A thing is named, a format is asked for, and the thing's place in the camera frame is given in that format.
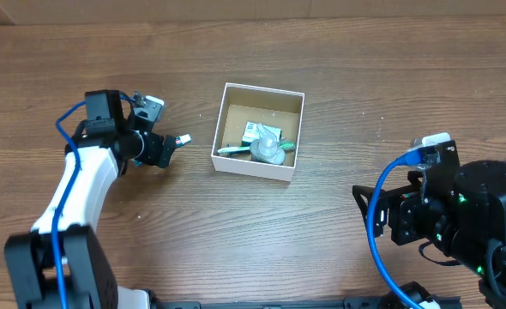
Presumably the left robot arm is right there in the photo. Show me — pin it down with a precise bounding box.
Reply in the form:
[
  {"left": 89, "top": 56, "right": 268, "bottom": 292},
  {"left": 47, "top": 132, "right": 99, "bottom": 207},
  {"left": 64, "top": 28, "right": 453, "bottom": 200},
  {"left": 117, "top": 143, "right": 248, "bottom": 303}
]
[{"left": 4, "top": 90, "right": 189, "bottom": 309}]

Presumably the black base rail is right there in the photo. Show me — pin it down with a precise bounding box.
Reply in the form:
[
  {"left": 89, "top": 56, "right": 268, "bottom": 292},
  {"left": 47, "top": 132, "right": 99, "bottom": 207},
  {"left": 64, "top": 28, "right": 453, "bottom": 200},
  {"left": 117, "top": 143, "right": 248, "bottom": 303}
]
[{"left": 152, "top": 294, "right": 407, "bottom": 309}]

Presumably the teal toothpaste tube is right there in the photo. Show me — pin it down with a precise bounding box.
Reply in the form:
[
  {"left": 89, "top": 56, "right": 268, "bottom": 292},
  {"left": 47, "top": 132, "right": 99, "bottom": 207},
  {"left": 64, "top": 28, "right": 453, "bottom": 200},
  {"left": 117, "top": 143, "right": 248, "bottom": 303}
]
[{"left": 176, "top": 134, "right": 191, "bottom": 148}]

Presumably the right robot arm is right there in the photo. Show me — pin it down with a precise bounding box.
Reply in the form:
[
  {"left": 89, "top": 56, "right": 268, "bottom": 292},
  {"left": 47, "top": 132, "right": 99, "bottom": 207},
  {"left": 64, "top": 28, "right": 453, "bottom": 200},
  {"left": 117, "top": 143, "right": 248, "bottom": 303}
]
[{"left": 352, "top": 134, "right": 506, "bottom": 308}]

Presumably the green white soap packet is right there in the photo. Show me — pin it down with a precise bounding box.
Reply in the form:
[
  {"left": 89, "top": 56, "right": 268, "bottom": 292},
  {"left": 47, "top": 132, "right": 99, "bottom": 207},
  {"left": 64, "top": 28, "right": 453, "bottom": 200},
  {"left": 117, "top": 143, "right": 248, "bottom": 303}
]
[{"left": 241, "top": 122, "right": 282, "bottom": 146}]

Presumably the green white toothbrush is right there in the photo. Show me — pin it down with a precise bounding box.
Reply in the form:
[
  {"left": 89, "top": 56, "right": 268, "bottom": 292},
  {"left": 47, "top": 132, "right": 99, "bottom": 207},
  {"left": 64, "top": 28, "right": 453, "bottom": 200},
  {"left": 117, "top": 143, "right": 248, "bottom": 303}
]
[{"left": 217, "top": 142, "right": 296, "bottom": 154}]

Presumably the open white cardboard box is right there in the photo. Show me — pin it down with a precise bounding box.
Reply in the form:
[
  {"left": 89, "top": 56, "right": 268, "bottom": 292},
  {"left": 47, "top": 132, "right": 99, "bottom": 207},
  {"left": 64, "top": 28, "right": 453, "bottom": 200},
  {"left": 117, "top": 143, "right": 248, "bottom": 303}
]
[{"left": 211, "top": 82, "right": 305, "bottom": 182}]

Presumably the clear pump soap bottle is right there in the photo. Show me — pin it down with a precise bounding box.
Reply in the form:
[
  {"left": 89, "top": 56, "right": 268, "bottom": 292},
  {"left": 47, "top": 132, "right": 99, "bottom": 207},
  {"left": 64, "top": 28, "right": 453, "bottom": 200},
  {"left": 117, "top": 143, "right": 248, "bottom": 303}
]
[{"left": 250, "top": 124, "right": 286, "bottom": 166}]

